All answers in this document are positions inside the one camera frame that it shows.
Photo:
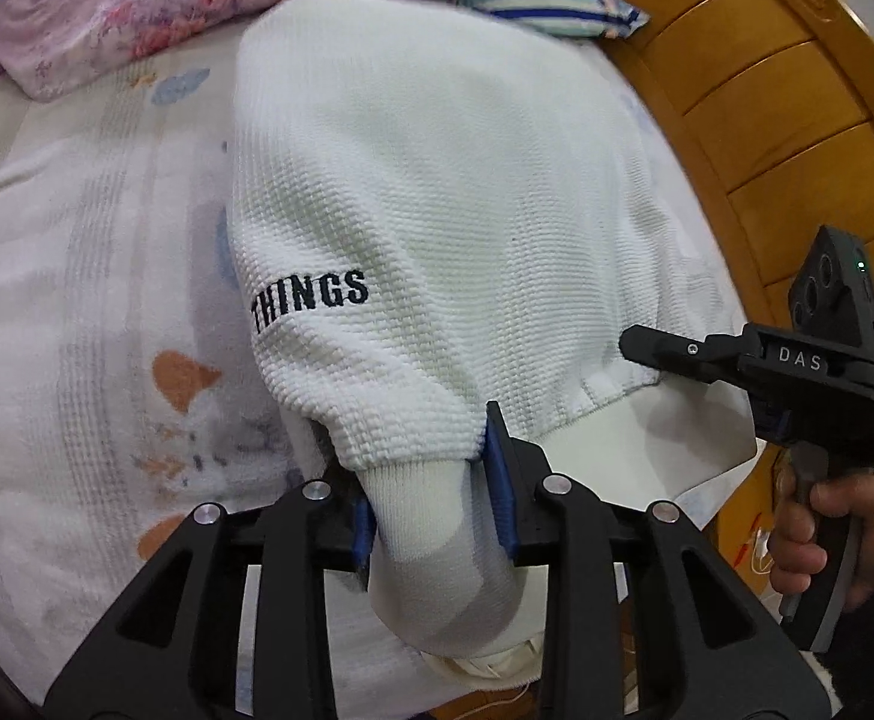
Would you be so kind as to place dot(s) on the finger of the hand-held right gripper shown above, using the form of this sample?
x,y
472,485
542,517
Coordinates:
x,y
669,349

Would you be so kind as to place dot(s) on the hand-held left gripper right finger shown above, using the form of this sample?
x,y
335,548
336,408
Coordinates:
x,y
498,480

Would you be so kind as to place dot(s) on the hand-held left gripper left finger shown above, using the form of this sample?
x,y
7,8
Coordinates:
x,y
362,532

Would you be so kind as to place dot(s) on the white button-up jacket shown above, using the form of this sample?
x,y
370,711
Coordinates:
x,y
444,202

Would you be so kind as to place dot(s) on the person's right hand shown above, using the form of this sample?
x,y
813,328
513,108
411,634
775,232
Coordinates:
x,y
796,547

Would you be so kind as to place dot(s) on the wooden bed headboard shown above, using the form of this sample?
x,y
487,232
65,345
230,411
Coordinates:
x,y
781,127

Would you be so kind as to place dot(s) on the bed with printed sheet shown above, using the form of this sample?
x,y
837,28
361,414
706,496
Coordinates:
x,y
69,315

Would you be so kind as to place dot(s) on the purple floral quilt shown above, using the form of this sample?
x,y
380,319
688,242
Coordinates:
x,y
182,0

